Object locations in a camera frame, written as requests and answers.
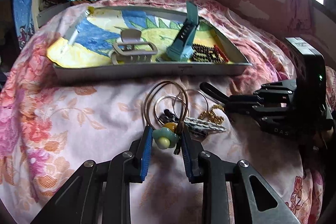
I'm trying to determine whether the black beaded necklace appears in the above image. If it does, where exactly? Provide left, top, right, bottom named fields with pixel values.
left=189, top=43, right=224, bottom=63

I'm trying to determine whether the beige plastic hair claw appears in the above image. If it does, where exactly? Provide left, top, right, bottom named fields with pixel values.
left=111, top=29, right=158, bottom=65

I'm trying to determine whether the black hair clip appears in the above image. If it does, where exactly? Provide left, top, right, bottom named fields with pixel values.
left=158, top=109, right=179, bottom=124

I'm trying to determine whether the floral pink bed quilt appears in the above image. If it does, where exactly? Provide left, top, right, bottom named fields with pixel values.
left=1, top=0, right=327, bottom=223

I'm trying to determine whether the pink window curtain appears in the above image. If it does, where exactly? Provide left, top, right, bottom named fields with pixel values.
left=285, top=0, right=314, bottom=36

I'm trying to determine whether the grey tray with drawing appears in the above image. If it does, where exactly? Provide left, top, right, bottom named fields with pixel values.
left=47, top=6, right=251, bottom=83

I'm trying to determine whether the blue dotted wardrobe curtain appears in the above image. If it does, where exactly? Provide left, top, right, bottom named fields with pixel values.
left=12, top=0, right=35, bottom=50

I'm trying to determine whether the gold chain bracelet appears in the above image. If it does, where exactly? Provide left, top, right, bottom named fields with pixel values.
left=198, top=104, right=226, bottom=125

